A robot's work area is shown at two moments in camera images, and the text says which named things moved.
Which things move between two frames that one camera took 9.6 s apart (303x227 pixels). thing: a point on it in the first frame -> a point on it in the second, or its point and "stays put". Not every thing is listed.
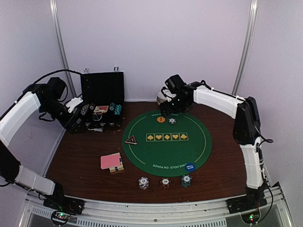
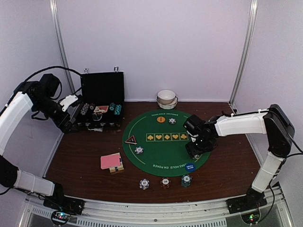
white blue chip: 172,121 stays put
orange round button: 161,119 stays put
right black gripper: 166,110 -> 193,151
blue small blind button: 190,167 stays put
